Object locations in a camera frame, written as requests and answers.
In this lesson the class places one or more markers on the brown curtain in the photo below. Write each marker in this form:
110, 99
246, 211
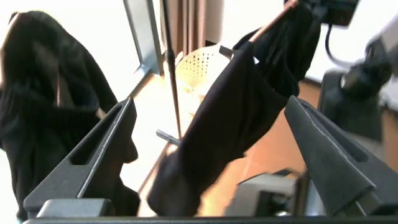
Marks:
186, 25

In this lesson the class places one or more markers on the white laundry basket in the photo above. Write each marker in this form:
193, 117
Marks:
199, 68

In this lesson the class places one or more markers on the black garment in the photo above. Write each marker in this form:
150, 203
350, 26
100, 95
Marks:
224, 124
34, 124

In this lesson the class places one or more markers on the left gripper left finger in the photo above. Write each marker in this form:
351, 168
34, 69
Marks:
93, 174

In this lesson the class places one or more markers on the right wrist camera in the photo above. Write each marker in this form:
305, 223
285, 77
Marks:
339, 11

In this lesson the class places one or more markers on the black clothes rack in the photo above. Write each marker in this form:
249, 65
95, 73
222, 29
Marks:
172, 77

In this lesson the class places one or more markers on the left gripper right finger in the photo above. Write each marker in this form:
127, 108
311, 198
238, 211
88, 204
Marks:
342, 174

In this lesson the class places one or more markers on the pink clothes hanger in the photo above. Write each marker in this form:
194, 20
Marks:
58, 90
273, 20

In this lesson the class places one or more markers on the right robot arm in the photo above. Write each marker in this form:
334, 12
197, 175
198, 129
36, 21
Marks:
357, 93

